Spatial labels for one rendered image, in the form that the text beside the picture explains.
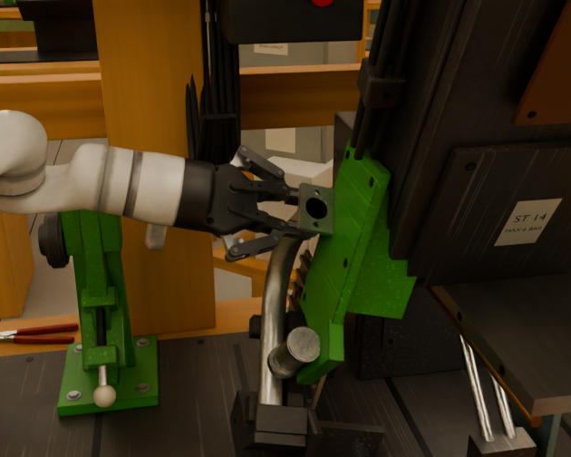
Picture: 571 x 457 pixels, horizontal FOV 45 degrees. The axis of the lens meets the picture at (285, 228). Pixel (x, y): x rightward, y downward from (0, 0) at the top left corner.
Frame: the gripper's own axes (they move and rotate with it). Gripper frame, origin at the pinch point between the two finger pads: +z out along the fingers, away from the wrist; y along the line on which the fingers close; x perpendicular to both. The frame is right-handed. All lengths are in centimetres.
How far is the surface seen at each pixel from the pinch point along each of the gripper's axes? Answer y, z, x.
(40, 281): 59, -41, 250
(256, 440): -23.9, -1.3, 8.1
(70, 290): 54, -27, 240
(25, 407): -20.0, -26.7, 32.4
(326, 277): -7.3, 2.9, -0.7
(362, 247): -6.4, 3.5, -8.7
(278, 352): -14.9, -0.7, 3.9
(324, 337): -14.0, 2.6, -1.2
